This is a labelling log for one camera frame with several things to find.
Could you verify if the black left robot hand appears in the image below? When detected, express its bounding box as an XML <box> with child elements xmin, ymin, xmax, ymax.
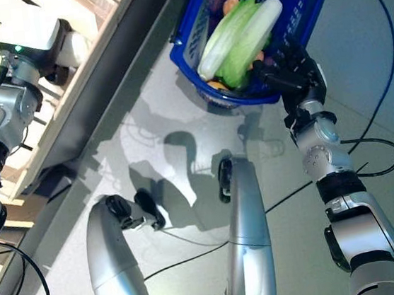
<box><xmin>0</xmin><ymin>15</ymin><xmax>79</xmax><ymax>92</ymax></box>

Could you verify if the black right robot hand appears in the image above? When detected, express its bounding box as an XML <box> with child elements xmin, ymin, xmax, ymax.
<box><xmin>249</xmin><ymin>35</ymin><xmax>330</xmax><ymax>113</ymax></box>

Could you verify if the wooden slatted cabbage crate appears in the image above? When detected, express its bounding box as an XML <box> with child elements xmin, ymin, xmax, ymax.
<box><xmin>0</xmin><ymin>0</ymin><xmax>167</xmax><ymax>210</ymax></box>

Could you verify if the wooden vegetable display stand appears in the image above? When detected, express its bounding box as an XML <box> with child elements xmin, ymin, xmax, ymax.
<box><xmin>0</xmin><ymin>0</ymin><xmax>236</xmax><ymax>295</ymax></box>

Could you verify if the dark purple vegetable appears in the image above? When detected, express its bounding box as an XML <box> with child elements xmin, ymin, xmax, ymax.
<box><xmin>205</xmin><ymin>0</ymin><xmax>226</xmax><ymax>14</ymax></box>

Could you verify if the silver right robot leg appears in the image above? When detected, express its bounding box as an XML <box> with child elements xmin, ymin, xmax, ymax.
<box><xmin>212</xmin><ymin>153</ymin><xmax>279</xmax><ymax>295</ymax></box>

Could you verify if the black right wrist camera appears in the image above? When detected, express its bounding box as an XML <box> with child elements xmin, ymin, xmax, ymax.
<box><xmin>282</xmin><ymin>105</ymin><xmax>312</xmax><ymax>134</ymax></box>

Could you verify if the long black floor cable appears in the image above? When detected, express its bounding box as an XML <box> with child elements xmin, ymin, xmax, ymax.
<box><xmin>110</xmin><ymin>0</ymin><xmax>394</xmax><ymax>281</ymax></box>

